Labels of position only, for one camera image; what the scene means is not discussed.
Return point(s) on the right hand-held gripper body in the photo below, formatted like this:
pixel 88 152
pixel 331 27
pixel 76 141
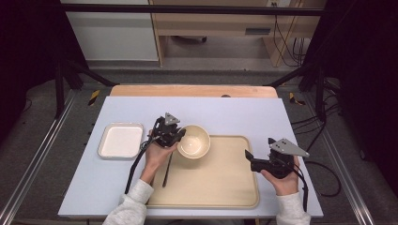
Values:
pixel 277 164

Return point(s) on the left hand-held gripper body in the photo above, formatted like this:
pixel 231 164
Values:
pixel 164 132

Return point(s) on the cream bowl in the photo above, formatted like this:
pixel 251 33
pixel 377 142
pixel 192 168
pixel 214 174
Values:
pixel 195 142

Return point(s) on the beige tray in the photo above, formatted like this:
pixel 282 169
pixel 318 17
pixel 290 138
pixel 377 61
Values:
pixel 212 181

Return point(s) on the white square plate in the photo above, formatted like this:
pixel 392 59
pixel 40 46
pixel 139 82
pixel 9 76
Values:
pixel 120 142

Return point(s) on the person's right hand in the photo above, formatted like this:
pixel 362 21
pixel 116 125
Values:
pixel 283 186

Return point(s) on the person's left hand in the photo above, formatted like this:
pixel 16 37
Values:
pixel 156 159

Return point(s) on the wooden table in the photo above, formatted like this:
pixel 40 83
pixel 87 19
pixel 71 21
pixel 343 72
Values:
pixel 187 91

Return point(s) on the yellow black tape strip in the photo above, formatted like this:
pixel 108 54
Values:
pixel 294 98
pixel 94 97

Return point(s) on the black metal stand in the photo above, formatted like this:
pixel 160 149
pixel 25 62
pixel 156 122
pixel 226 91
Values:
pixel 319 93
pixel 59 90

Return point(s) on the grey chair base foot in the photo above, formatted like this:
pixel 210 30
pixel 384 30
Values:
pixel 191 39

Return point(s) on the white cabinet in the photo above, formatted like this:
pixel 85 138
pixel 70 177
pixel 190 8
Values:
pixel 112 34

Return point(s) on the wooden cabinet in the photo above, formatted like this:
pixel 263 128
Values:
pixel 212 25

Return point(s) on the black curtain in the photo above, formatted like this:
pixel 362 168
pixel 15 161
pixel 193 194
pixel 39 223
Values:
pixel 366 78
pixel 28 47

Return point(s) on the aluminium floor rail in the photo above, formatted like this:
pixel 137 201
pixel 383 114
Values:
pixel 37 156
pixel 344 168

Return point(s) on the black horizontal frame bar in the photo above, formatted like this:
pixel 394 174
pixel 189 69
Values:
pixel 187 9

